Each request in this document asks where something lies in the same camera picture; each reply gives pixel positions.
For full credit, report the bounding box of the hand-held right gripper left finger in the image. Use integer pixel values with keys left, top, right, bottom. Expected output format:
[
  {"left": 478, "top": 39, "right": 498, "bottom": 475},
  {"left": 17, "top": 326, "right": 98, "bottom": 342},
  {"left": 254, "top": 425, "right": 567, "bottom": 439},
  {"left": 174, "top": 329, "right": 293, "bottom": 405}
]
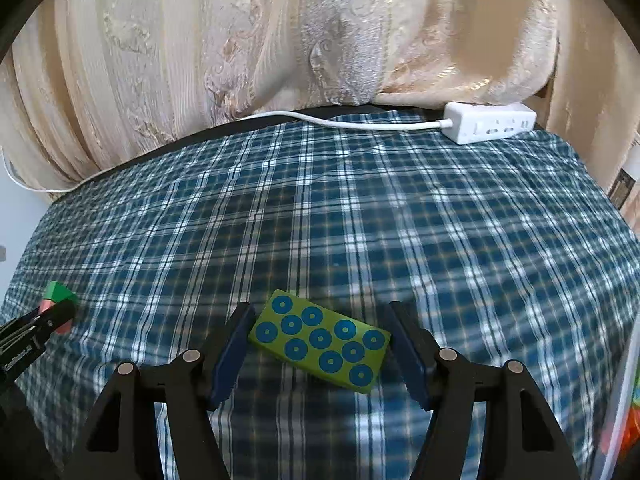
[{"left": 62, "top": 301, "right": 257, "bottom": 480}]

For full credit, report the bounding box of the pink and green toy block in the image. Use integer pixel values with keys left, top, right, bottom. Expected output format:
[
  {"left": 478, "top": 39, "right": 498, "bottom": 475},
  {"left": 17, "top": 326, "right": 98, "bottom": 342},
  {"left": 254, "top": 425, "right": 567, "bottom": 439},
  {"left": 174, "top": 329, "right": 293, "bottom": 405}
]
[{"left": 40, "top": 281, "right": 80, "bottom": 335}]

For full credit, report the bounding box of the white barcode tag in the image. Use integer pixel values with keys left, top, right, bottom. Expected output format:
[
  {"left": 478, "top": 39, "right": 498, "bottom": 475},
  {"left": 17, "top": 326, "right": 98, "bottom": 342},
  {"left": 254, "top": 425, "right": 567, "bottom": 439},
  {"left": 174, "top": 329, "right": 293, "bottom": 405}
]
[{"left": 611, "top": 132, "right": 640, "bottom": 208}]

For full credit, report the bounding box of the cream patterned curtain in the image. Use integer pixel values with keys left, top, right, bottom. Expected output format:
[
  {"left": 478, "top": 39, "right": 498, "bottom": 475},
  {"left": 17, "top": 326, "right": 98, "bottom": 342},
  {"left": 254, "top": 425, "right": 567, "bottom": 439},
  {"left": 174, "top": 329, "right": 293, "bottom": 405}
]
[{"left": 0, "top": 0, "right": 640, "bottom": 196}]

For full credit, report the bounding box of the blue plaid cloth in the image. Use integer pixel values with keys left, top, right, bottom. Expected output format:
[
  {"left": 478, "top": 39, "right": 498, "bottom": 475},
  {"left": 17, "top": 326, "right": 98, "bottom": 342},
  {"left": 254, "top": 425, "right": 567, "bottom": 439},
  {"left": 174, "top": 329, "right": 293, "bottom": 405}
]
[{"left": 0, "top": 112, "right": 640, "bottom": 480}]

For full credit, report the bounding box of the clear plastic box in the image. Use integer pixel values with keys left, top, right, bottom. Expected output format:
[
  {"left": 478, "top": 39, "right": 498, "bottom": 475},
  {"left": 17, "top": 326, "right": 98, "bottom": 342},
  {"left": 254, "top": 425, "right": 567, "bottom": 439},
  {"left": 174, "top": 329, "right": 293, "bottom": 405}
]
[{"left": 597, "top": 310, "right": 640, "bottom": 480}]

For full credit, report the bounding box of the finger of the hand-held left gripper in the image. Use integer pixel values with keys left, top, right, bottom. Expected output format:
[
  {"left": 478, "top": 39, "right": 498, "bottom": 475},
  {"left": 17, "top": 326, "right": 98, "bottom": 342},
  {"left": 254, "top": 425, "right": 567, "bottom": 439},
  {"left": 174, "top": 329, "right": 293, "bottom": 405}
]
[{"left": 0, "top": 300, "right": 76, "bottom": 381}]

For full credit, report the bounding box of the green blue-dotted block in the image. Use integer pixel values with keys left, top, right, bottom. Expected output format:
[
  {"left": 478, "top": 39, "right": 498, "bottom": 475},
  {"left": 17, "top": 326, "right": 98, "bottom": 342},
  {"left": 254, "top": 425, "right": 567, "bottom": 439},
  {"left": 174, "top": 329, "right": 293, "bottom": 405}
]
[{"left": 248, "top": 289, "right": 392, "bottom": 395}]

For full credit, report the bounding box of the white power cable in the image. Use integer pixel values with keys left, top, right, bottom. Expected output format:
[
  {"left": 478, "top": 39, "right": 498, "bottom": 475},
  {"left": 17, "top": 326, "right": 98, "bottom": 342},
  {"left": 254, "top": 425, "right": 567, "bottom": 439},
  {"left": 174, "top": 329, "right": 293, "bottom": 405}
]
[{"left": 2, "top": 110, "right": 453, "bottom": 193}]

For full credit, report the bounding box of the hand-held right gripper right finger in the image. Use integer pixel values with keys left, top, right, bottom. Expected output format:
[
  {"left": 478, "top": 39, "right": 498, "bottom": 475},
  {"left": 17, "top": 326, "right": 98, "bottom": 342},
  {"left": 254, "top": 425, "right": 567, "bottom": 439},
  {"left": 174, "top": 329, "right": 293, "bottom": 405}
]
[{"left": 387, "top": 300, "right": 583, "bottom": 480}]

